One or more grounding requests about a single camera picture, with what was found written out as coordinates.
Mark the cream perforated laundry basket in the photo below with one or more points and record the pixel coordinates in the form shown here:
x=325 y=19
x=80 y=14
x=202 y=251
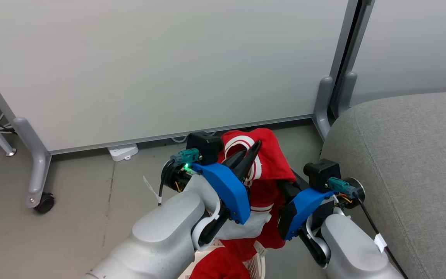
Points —
x=256 y=267

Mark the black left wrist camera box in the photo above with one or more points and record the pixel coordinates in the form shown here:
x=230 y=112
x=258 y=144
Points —
x=205 y=147

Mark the grey partition foot with caster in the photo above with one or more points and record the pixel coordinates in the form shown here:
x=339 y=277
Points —
x=37 y=162

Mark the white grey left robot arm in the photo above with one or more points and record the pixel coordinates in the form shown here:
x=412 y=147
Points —
x=161 y=236

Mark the white power strip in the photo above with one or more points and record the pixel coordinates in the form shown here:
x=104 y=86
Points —
x=123 y=152

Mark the grey fabric sofa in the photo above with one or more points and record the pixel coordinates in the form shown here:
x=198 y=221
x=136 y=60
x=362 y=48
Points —
x=412 y=166

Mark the narrow white partition panel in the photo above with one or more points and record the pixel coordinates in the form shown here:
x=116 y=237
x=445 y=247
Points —
x=416 y=46

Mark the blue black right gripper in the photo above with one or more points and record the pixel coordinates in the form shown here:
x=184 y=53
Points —
x=304 y=205

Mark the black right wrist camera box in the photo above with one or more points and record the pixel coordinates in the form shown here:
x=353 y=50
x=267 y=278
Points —
x=321 y=172

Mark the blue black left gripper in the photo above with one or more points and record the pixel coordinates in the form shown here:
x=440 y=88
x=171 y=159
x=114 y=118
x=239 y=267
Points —
x=229 y=192

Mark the large white partition panel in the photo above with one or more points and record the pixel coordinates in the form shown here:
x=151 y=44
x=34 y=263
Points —
x=149 y=66

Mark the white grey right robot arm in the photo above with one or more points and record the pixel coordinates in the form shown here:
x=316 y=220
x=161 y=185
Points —
x=352 y=248

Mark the black caster wheel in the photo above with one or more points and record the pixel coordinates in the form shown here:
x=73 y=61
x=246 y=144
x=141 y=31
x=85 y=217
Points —
x=45 y=203

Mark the red white clothing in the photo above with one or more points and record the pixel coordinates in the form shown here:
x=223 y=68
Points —
x=269 y=162

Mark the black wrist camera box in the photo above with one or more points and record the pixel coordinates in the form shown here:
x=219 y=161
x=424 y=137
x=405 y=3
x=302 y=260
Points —
x=321 y=172
x=205 y=147

